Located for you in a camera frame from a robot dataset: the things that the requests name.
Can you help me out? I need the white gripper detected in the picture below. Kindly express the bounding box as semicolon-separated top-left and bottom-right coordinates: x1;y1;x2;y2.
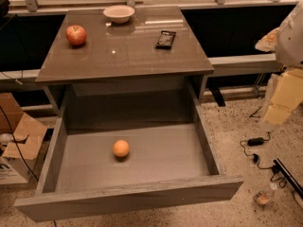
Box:
255;27;303;131

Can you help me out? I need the orange fruit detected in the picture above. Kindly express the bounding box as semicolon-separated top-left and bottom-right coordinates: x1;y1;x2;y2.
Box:
113;140;130;157

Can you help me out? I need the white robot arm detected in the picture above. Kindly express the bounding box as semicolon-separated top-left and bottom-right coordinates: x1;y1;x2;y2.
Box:
255;1;303;131

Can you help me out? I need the open grey drawer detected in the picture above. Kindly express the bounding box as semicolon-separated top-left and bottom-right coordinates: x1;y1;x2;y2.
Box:
14;85;243;221

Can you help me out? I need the grey cabinet with counter top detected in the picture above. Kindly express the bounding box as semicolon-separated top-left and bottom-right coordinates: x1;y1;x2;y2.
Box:
35;6;215;118

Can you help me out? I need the black power adapter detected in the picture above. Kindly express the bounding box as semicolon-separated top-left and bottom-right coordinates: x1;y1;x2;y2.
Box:
247;137;265;147

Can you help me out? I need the black snack packet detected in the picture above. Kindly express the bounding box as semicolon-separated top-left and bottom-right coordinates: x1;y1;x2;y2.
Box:
155;30;176;49

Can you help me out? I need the small floor wrapper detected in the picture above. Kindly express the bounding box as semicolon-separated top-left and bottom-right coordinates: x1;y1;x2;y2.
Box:
255;191;271;205

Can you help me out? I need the white bowl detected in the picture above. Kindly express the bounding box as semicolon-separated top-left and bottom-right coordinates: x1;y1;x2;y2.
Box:
103;5;135;24

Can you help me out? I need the red apple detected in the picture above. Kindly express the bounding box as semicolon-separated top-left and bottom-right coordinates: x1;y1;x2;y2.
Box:
65;25;86;46

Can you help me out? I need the cardboard box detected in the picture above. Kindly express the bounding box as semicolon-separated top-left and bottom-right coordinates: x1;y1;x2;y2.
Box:
0;93;47;184

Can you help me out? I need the black cable on floor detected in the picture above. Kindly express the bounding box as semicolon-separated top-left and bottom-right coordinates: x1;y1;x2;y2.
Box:
239;131;288;189

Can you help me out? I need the black hanging cable left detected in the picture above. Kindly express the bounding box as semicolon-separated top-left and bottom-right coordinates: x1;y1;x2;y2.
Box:
0;106;40;182

